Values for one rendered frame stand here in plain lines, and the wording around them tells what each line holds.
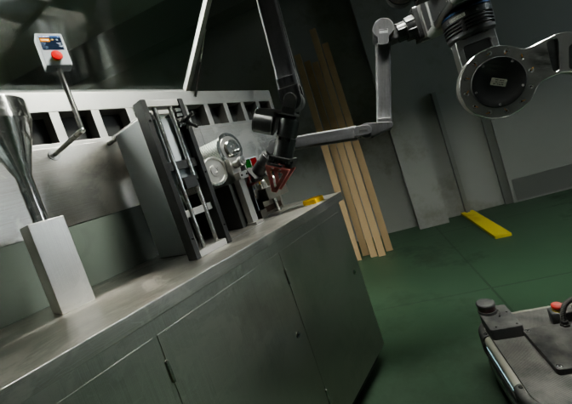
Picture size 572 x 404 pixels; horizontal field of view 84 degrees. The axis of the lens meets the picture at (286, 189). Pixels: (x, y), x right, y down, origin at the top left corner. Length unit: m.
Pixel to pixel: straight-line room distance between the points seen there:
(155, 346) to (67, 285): 0.37
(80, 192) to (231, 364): 0.87
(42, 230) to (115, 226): 0.41
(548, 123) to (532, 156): 0.33
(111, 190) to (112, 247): 0.23
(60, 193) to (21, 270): 0.29
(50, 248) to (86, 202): 0.37
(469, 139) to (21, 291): 3.68
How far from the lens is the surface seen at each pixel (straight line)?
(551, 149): 4.09
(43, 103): 1.55
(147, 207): 1.40
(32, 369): 0.79
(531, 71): 1.16
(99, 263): 1.46
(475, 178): 3.91
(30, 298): 1.40
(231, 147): 1.44
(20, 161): 1.18
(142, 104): 1.13
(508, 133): 3.93
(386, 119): 1.33
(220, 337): 0.99
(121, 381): 0.87
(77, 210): 1.45
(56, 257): 1.14
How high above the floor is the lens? 1.10
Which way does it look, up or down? 4 degrees down
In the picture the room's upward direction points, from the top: 18 degrees counter-clockwise
